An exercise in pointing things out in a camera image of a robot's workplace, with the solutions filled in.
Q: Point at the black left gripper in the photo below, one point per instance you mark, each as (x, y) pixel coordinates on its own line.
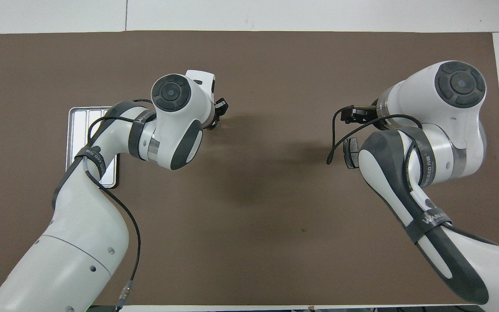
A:
(221, 106)

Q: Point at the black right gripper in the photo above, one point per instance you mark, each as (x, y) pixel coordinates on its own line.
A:
(360, 113)

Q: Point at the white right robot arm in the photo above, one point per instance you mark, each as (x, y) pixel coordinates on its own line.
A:
(448, 108)

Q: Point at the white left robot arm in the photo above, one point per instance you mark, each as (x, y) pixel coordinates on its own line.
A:
(80, 238)

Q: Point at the silver metal tray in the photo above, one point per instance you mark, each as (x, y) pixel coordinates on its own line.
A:
(76, 125)

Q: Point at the short dark brake pad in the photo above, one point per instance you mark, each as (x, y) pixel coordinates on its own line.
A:
(351, 149)

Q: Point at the brown table mat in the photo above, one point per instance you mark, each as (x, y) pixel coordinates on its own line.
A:
(249, 65)

